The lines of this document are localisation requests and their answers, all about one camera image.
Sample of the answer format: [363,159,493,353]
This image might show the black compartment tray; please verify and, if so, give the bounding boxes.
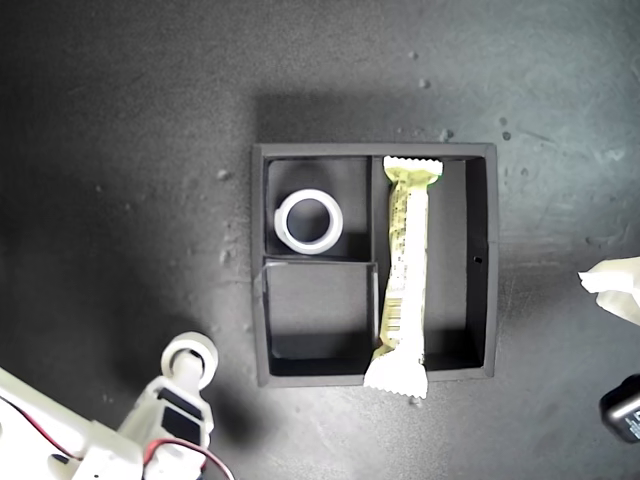
[251,142,500,389]

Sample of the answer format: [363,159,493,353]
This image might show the snack bar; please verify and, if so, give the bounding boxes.
[363,155,445,400]

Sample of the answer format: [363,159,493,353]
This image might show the small white tape roll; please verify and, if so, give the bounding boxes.
[160,330,220,396]

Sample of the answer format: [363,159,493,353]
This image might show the large white tape roll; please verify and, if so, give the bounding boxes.
[273,188,345,256]

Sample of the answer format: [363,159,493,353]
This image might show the red motor wire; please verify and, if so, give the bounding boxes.
[0,396,236,480]

